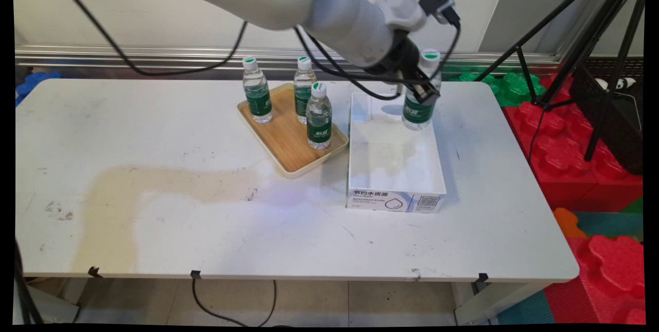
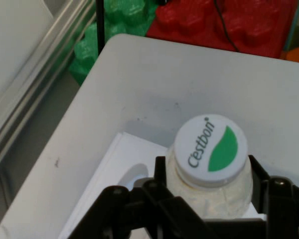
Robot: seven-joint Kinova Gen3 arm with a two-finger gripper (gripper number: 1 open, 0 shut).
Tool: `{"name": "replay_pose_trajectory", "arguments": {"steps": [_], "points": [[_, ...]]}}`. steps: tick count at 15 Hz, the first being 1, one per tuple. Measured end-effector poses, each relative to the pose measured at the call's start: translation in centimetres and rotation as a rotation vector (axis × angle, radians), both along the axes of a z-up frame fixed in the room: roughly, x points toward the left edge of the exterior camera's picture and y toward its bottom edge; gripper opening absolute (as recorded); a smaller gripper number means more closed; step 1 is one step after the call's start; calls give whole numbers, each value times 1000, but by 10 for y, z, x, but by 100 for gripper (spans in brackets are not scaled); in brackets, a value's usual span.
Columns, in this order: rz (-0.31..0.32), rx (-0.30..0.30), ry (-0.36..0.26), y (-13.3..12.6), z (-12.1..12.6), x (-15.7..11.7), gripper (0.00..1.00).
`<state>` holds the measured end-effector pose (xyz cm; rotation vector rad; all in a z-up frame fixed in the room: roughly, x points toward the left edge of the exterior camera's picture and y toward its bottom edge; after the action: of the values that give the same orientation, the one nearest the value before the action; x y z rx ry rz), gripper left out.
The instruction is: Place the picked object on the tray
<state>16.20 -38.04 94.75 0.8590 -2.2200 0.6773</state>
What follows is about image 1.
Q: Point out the black mesh basket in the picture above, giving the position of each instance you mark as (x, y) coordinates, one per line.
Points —
(612, 126)

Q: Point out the large red foam block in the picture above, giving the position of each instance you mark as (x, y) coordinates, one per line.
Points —
(561, 167)

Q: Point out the orange foam block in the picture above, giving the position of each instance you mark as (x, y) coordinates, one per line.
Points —
(569, 224)

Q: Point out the blue foam block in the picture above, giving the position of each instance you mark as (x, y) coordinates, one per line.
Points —
(33, 82)

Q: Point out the panda plush toy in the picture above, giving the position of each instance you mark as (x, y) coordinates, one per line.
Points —
(623, 84)

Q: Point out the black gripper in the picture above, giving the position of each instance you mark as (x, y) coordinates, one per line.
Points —
(396, 62)

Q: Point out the black tripod stand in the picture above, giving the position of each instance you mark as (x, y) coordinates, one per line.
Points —
(607, 18)

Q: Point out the aluminium wall rail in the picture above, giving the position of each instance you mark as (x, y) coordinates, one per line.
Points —
(154, 56)

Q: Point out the white open cardboard box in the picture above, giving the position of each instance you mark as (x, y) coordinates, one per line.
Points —
(391, 167)

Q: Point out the green foam block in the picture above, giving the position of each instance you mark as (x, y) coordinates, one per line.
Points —
(509, 90)

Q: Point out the teal foam mat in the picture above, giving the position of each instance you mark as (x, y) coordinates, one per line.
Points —
(607, 224)

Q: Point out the white table leg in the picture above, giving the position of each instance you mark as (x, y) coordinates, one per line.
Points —
(494, 301)

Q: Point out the green label water bottle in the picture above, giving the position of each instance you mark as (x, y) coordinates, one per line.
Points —
(416, 113)
(257, 98)
(302, 95)
(319, 126)

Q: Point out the wooden tray with cream rim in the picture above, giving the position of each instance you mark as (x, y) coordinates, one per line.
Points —
(288, 146)

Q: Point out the black stand leg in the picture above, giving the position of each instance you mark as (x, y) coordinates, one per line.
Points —
(25, 291)

